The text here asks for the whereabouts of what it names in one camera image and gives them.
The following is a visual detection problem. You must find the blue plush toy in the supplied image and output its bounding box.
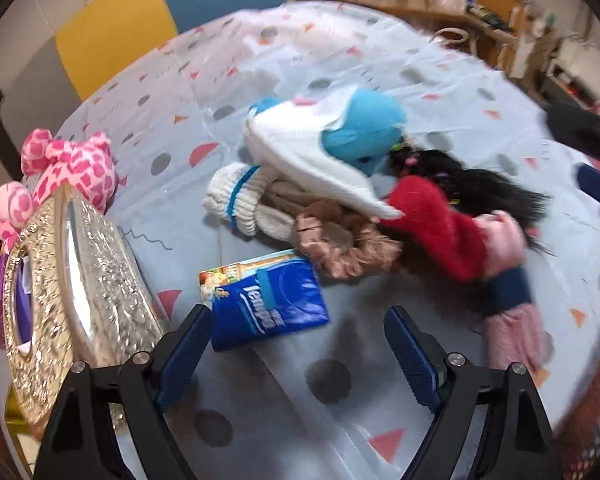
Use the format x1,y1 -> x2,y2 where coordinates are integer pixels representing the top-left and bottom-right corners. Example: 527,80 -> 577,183
320,87 -> 408,177

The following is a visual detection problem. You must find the blue tissue packet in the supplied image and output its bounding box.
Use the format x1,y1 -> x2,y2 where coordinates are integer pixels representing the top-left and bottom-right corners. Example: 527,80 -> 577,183
199,249 -> 331,352

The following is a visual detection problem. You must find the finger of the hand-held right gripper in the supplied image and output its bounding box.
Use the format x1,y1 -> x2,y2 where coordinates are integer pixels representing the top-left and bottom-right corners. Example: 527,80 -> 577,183
545,101 -> 600,162
575,164 -> 600,199

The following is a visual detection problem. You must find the printed bed sheet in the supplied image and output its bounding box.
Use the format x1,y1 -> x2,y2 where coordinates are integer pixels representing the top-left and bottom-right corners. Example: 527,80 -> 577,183
20,0 -> 600,480

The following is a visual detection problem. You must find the pink cloth with navy band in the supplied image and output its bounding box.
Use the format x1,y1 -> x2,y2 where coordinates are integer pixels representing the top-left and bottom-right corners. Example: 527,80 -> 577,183
472,210 -> 548,373

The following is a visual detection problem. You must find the wooden desk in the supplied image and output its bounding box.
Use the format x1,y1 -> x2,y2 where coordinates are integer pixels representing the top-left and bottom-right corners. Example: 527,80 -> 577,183
297,0 -> 526,68

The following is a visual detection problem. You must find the pink brown satin scrunchie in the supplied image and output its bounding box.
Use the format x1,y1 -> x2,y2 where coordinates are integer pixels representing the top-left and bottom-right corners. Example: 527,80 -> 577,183
294,200 -> 403,281

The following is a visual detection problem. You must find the yellow headboard panel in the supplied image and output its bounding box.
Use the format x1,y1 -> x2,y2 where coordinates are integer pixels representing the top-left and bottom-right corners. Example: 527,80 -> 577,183
55,0 -> 180,103

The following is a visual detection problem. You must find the pink spotted plush toy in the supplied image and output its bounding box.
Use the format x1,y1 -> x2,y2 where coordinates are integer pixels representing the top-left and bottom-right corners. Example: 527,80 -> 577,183
0,129 -> 118,251

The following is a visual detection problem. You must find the cream knit sock blue stripe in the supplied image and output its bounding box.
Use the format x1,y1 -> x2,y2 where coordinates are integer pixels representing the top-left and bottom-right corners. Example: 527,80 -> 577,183
202,162 -> 301,250

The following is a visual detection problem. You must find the white knit hat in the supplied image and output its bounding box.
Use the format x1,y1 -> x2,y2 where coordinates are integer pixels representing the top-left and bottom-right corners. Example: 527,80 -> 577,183
242,87 -> 406,221

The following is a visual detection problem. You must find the white bag handle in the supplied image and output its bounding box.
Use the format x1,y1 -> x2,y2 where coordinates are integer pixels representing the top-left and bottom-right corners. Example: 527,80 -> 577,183
432,27 -> 476,51

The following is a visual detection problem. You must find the red blanket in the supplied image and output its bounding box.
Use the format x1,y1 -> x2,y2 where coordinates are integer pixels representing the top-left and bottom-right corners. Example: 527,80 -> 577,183
555,390 -> 600,480

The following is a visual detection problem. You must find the doll with black beaded hair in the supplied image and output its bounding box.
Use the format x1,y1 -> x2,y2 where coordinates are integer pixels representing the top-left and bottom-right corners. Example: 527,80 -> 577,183
377,144 -> 556,283

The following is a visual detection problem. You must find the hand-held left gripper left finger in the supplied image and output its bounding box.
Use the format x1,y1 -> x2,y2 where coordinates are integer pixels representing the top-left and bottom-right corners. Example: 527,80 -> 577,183
32,304 -> 216,480

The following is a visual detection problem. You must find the beige knit cloth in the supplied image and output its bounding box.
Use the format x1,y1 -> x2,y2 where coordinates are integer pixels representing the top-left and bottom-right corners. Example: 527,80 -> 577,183
262,179 -> 326,218

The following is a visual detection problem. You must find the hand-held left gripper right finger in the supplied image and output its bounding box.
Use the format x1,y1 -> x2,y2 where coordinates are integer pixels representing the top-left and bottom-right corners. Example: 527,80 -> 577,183
384,305 -> 563,480

